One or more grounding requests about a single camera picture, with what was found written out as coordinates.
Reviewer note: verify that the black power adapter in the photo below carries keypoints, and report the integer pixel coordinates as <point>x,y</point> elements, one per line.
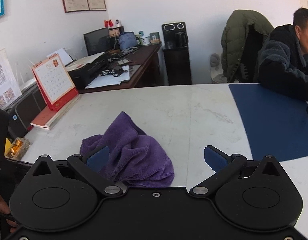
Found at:
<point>117,71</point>

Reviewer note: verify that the glass ashtray with peels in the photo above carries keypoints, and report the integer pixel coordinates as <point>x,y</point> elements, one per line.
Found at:
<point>18,149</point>

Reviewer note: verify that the red book stack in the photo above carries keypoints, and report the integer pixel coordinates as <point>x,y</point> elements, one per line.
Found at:
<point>47,118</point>

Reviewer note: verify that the black computer monitor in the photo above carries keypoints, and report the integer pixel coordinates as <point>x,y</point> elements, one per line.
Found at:
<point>97,41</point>

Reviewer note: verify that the operator hand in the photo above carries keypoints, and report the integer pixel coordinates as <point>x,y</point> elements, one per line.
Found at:
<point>5,210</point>

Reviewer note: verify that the purple towel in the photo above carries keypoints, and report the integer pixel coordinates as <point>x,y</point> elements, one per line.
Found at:
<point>134,158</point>

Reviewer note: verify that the dark wooden desk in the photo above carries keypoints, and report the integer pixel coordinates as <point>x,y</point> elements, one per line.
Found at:
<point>145,71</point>

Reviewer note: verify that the white papers on desk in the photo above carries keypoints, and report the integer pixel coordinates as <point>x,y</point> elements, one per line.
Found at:
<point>108,80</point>

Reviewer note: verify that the black printer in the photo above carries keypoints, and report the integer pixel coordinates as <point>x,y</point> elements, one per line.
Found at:
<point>85,70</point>

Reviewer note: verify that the blue bag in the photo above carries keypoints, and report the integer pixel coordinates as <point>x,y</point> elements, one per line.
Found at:
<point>127,40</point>

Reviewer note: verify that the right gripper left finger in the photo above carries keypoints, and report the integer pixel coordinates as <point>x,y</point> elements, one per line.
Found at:
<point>89,165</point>

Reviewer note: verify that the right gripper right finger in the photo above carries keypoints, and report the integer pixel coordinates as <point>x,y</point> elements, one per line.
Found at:
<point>225,168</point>

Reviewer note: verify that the framed certificates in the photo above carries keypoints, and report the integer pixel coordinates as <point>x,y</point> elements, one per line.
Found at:
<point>83,5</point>

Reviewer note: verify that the small red flags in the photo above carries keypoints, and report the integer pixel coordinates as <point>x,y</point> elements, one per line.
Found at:
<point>108,24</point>

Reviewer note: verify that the black water dispenser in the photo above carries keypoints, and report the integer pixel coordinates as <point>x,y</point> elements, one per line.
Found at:
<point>176,53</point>

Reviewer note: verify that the red desk calendar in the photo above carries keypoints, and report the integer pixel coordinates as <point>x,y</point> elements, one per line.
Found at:
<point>54,82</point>

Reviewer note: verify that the green puffer jacket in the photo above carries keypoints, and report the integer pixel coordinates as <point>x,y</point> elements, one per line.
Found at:
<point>243,37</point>

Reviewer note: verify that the grey slippers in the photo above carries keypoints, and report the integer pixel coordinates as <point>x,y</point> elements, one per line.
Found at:
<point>216,70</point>

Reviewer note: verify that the seated man in black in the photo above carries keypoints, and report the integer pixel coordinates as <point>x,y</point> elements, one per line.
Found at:
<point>282,64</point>

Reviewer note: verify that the QR code sign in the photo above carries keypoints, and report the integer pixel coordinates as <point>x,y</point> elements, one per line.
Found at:
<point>9,88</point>

